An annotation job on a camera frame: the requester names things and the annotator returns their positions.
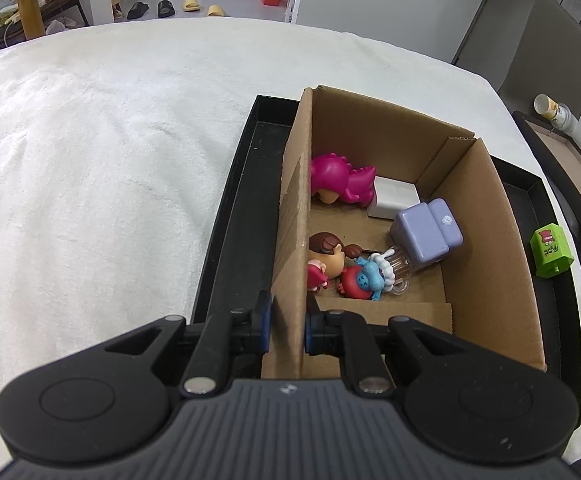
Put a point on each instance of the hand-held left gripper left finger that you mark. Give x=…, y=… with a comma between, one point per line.
x=266, y=322

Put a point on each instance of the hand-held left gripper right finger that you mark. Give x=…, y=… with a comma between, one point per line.
x=309, y=332

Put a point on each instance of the brown cardboard box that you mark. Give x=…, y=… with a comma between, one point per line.
x=490, y=260

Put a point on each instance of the red and blue figure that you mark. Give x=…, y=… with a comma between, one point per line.
x=358, y=282

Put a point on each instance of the brown haired doll figure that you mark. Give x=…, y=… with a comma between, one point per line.
x=328, y=255

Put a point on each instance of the black tray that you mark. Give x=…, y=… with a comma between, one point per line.
x=240, y=220

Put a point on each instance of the clear plastic bottle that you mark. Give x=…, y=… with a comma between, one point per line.
x=403, y=272

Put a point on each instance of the purple box-shaped toy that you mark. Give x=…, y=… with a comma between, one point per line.
x=425, y=232

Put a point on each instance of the pink dinosaur toy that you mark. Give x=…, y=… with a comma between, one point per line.
x=338, y=180

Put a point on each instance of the small white box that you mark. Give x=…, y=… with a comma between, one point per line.
x=393, y=197

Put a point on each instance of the green toy block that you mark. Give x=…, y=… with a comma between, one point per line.
x=550, y=252

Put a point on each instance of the dark framed wooden chair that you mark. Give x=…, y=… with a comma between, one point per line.
x=568, y=160

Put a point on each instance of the yellow slipper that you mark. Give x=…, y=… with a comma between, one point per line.
x=191, y=5
x=215, y=11

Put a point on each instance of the black slipper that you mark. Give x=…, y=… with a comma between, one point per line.
x=166, y=8
x=138, y=11

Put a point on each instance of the white drink bottle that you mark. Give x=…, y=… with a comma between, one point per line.
x=555, y=112

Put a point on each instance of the grey padded panel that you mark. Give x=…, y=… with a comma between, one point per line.
x=550, y=55

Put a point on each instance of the wooden table leg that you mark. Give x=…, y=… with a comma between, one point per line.
x=28, y=5

